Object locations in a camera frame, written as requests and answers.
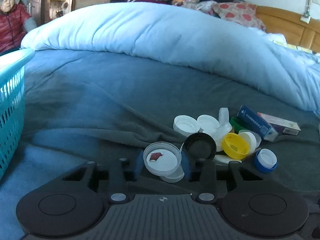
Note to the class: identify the seated person red jacket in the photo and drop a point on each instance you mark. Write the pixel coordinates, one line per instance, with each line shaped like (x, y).
(15, 24)

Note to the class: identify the wooden headboard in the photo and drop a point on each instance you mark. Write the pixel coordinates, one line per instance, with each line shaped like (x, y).
(288, 23)

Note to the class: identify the green bottle cap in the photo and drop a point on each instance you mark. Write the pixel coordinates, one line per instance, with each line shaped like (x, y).
(237, 124)

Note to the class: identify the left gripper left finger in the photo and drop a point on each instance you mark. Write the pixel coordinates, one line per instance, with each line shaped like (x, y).
(139, 165)

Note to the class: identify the translucent white jar lid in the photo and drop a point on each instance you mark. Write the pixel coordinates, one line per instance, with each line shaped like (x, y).
(174, 177)

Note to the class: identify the white round lid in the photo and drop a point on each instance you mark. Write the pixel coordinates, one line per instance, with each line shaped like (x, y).
(185, 125)

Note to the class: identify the pink purple medicine box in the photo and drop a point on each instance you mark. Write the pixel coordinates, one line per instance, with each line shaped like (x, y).
(282, 126)

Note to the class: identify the white lid behind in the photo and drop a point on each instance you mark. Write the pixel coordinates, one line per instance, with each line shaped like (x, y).
(208, 123)

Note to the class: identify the turquoise plastic basket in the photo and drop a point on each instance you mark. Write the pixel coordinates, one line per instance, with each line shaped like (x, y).
(12, 106)

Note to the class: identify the blue bed sheet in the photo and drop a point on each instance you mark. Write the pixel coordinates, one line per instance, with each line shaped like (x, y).
(83, 105)

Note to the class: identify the blue medicine box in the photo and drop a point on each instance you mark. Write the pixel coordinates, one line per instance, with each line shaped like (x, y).
(257, 124)

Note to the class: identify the yellow bottle cap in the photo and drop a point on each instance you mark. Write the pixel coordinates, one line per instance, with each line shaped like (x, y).
(235, 146)

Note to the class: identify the red dotted pillow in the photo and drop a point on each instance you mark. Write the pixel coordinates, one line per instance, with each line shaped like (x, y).
(242, 13)

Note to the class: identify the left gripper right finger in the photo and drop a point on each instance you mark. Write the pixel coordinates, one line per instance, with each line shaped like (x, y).
(185, 164)

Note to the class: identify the blue bottle cap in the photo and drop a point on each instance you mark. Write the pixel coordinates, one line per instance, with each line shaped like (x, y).
(265, 161)

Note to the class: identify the light blue duvet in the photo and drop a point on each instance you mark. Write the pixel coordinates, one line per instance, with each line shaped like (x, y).
(185, 37)

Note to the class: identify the large white lid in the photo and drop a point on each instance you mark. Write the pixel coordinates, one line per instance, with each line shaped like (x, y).
(252, 138)

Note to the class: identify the white lid with red sticker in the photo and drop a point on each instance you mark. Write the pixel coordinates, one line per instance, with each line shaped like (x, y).
(162, 158)

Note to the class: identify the black jar lid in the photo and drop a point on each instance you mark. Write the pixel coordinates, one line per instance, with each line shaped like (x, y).
(199, 146)

